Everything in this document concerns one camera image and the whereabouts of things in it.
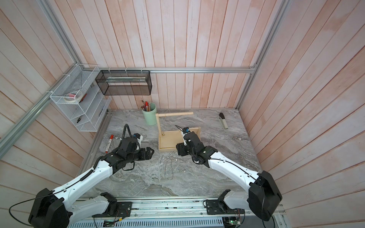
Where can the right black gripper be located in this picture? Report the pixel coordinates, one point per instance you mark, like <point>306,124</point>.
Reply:
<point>181,148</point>

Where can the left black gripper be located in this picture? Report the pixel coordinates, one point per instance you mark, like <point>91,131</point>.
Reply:
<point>143,157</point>

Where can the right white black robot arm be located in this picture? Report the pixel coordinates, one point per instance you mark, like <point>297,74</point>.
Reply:
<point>261,194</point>

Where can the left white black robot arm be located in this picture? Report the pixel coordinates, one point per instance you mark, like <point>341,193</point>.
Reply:
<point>59,208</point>

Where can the wooden jewelry display stand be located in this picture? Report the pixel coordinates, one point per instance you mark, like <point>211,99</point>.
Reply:
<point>169,139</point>

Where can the red white marker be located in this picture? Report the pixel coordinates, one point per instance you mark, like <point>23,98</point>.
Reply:
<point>109,143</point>

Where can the grey black stapler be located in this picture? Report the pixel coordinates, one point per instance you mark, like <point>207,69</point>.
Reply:
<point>223,121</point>

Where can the green pen cup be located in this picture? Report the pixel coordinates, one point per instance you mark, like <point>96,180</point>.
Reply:
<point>150,117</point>

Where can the pens in cup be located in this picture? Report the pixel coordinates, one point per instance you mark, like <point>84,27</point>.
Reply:
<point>146,107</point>

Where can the tape roll on shelf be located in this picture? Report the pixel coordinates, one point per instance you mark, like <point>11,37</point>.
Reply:
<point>74,97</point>

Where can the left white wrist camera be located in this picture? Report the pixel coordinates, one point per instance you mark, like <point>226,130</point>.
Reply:
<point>139,138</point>

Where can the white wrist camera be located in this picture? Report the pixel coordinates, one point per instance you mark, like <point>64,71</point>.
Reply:
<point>139,138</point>
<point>185,130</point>

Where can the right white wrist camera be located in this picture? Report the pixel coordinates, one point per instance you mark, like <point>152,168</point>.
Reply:
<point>185,130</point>

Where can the black mesh wall basket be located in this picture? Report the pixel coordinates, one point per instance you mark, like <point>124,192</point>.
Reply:
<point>124,82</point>

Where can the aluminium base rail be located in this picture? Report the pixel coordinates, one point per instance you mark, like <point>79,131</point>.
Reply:
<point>179,212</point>

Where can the white wire shelf rack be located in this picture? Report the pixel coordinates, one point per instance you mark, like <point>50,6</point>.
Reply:
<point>88,114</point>

